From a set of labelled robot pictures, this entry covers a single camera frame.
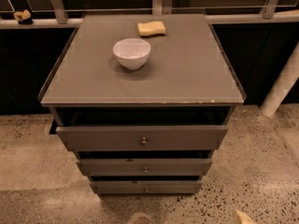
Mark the grey drawer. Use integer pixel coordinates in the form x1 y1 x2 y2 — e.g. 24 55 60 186
78 159 212 176
56 125 227 151
91 180 202 195

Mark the grey top drawer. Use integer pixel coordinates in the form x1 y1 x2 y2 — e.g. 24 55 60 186
56 125 227 151

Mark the grey bottom drawer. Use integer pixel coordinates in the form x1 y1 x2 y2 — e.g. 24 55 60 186
91 180 202 195

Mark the grey drawer cabinet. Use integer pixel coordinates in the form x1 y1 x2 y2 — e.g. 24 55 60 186
39 14 245 185

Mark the white diagonal pole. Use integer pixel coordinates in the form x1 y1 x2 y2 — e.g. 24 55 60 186
260 42 299 118

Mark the white bowl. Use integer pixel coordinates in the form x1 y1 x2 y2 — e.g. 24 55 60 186
113 38 151 70

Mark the metal window railing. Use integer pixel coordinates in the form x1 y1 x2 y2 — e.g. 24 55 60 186
0 0 299 29

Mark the yellow sponge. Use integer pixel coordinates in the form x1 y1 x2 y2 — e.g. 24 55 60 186
137 21 166 36

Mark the small yellow object on ledge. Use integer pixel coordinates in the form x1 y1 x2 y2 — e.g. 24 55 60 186
13 9 33 24

